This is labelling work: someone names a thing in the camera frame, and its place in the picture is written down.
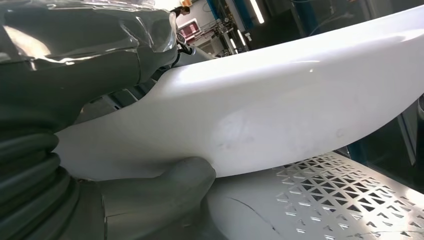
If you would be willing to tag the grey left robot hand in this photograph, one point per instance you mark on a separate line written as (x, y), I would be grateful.
(66, 66)

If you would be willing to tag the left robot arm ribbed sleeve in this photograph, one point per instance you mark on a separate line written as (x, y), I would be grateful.
(26, 185)

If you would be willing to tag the person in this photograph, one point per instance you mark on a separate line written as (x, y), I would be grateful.
(180, 11)

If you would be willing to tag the pink lit screen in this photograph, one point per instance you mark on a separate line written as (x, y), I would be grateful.
(188, 30)

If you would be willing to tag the ceiling light strip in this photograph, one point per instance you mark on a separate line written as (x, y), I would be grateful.
(256, 11)

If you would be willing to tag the silver perforated robot body panel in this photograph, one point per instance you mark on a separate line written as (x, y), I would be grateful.
(218, 212)

